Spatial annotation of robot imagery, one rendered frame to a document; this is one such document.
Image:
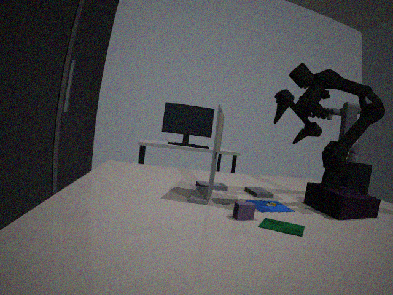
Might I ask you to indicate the blue square zone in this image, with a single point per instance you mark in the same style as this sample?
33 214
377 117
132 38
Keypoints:
261 206

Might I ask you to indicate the purple rectangular block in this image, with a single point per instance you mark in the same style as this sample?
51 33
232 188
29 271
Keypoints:
244 211

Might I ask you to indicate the green flat square mat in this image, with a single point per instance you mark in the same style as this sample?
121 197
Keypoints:
281 226

